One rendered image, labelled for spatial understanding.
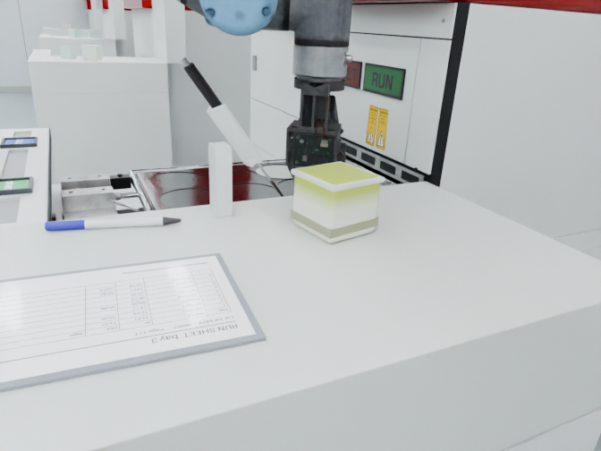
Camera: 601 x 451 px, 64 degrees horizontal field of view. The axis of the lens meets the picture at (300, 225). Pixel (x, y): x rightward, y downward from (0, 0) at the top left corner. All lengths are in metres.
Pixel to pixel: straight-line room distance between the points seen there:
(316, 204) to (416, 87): 0.34
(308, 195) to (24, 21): 8.26
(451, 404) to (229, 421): 0.19
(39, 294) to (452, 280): 0.36
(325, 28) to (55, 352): 0.49
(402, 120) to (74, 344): 0.62
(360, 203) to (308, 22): 0.26
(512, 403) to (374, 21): 0.65
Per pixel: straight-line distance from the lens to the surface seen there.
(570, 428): 0.61
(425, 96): 0.78
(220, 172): 0.56
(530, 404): 0.52
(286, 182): 0.93
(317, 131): 0.67
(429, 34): 0.79
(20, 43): 8.70
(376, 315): 0.41
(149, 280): 0.45
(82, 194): 0.87
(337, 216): 0.51
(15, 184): 0.76
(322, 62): 0.67
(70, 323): 0.41
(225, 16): 0.52
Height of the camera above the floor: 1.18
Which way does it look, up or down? 23 degrees down
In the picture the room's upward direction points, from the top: 3 degrees clockwise
